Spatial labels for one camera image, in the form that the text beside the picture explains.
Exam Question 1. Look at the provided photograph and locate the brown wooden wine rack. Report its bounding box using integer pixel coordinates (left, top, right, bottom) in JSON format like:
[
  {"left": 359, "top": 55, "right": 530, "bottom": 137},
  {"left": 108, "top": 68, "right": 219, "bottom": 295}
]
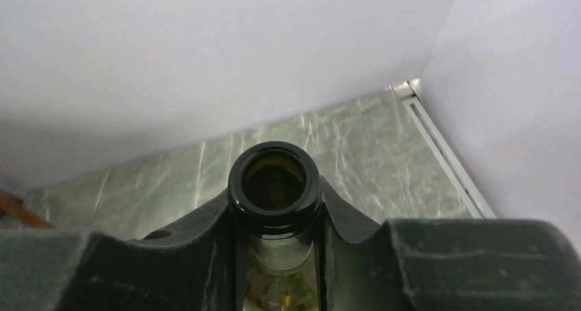
[{"left": 1, "top": 191, "right": 55, "bottom": 229}]

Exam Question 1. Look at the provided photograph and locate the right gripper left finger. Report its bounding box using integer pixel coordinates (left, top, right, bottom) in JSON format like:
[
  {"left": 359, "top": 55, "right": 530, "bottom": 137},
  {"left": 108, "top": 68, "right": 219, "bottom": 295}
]
[{"left": 1, "top": 192, "right": 242, "bottom": 310}]

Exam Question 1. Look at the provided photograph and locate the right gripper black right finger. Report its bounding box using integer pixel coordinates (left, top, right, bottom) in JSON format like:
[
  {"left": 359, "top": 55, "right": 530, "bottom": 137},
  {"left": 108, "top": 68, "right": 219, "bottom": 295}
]
[{"left": 315, "top": 180, "right": 580, "bottom": 310}]

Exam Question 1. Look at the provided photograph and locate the green wine bottle silver cap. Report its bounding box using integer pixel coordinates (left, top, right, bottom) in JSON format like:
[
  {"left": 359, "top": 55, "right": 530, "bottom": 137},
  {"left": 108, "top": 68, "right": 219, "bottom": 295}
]
[{"left": 227, "top": 141, "right": 323, "bottom": 310}]

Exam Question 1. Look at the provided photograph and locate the aluminium table edge rail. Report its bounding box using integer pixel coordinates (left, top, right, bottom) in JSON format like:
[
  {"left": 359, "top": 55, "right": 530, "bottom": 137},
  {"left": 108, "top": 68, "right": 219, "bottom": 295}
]
[{"left": 388, "top": 79, "right": 497, "bottom": 219}]

